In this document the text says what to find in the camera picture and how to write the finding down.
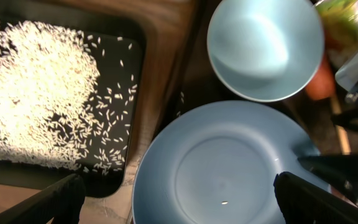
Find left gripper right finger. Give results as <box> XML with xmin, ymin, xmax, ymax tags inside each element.
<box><xmin>273</xmin><ymin>172</ymin><xmax>358</xmax><ymax>224</ymax></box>

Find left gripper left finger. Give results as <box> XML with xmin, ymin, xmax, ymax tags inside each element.
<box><xmin>0</xmin><ymin>174</ymin><xmax>86</xmax><ymax>224</ymax></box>

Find dark blue plate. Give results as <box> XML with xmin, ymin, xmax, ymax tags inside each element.
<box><xmin>132</xmin><ymin>101</ymin><xmax>330</xmax><ymax>223</ymax></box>

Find white rice pile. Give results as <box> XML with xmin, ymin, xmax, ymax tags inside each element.
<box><xmin>0</xmin><ymin>18</ymin><xmax>128</xmax><ymax>175</ymax></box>

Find light blue bowl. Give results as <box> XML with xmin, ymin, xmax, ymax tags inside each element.
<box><xmin>206</xmin><ymin>0</ymin><xmax>324</xmax><ymax>103</ymax></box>

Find orange carrot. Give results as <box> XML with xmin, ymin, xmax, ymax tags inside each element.
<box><xmin>305</xmin><ymin>52</ymin><xmax>336</xmax><ymax>101</ymax></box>

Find green yellow snack wrapper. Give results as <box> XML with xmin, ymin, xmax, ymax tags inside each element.
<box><xmin>314</xmin><ymin>0</ymin><xmax>358</xmax><ymax>69</ymax></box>

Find black plastic tray bin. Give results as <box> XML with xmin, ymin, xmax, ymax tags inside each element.
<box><xmin>0</xmin><ymin>1</ymin><xmax>146</xmax><ymax>190</ymax></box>

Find brown serving tray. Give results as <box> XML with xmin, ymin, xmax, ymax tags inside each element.
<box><xmin>126</xmin><ymin>0</ymin><xmax>358</xmax><ymax>224</ymax></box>

